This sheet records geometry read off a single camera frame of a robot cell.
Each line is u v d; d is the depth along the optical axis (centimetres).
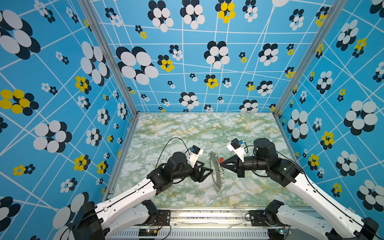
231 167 62
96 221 40
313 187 45
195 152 64
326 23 74
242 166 58
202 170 63
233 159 60
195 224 72
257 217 72
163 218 73
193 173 64
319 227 48
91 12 70
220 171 64
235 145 57
